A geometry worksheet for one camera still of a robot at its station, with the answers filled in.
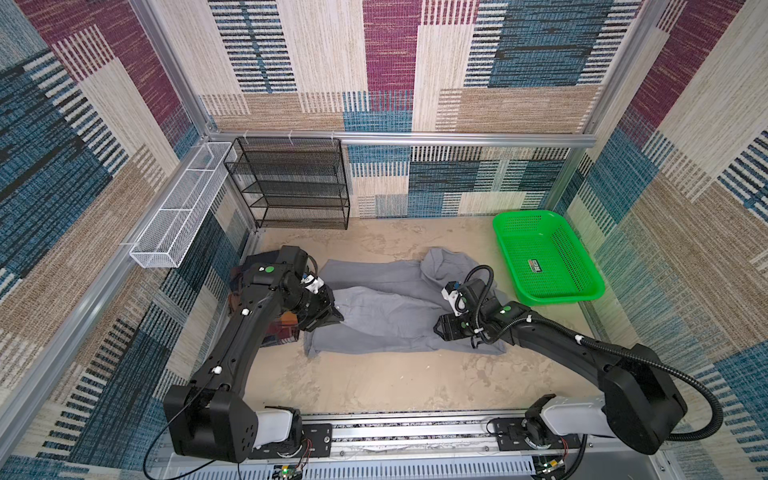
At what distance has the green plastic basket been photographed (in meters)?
0.97

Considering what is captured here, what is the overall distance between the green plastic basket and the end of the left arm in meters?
0.58

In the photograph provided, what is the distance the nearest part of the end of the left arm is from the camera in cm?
66
